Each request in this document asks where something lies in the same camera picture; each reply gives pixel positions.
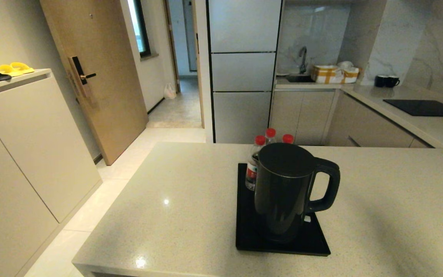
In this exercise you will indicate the black electric kettle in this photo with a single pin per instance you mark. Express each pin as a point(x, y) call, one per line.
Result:
point(283, 184)

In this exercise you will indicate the red-capped water bottle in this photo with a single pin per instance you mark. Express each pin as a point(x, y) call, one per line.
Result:
point(288, 138)
point(250, 169)
point(270, 133)

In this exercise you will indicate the white plastic bag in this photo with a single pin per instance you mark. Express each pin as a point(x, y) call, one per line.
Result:
point(169, 92)

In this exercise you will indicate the tall white refrigerator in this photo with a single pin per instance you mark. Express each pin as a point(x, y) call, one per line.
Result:
point(242, 69)

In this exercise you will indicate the beige kitchen counter cabinets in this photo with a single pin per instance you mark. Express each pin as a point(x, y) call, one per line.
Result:
point(306, 115)

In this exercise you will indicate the black rectangular tray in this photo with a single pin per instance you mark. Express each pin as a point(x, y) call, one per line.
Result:
point(244, 231)

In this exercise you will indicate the dark kitchen sink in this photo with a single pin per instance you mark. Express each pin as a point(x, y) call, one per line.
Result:
point(299, 78)

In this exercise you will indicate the metal kitchen faucet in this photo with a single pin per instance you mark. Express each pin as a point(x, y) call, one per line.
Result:
point(303, 57)

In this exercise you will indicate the yellow white box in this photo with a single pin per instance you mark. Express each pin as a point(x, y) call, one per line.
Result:
point(325, 74)

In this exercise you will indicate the dark framed window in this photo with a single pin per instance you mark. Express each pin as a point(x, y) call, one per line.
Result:
point(141, 27)

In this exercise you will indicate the cardboard box with yellow tape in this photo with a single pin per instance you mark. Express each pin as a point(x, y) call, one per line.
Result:
point(351, 73)

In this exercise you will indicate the light wooden door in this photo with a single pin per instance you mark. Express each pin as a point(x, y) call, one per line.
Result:
point(102, 46)

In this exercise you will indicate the black mug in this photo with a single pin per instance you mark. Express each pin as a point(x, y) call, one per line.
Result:
point(380, 81)
point(391, 82)

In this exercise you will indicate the beige shoe cabinet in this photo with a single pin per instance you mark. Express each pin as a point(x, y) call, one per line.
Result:
point(25, 154)

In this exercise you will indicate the black induction cooktop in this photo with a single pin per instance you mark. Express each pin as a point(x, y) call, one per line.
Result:
point(421, 107)

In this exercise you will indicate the yellow slipper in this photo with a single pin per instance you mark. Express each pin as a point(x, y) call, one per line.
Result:
point(8, 70)
point(22, 67)

